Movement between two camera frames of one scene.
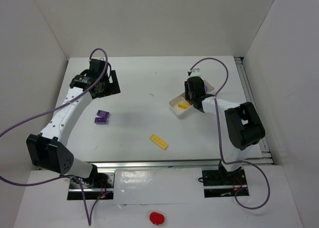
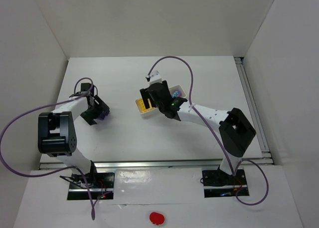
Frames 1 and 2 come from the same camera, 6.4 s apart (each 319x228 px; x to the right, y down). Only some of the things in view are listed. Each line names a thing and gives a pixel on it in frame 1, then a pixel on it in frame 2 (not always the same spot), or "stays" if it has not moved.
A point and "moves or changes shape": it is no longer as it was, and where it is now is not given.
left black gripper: [112, 83] to [94, 112]
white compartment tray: [179, 105] moves or changes shape
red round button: [156, 218] stays
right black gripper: [188, 93] to [151, 94]
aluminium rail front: [200, 164] stays
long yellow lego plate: [161, 143] to [143, 106]
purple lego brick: [100, 120] to [104, 113]
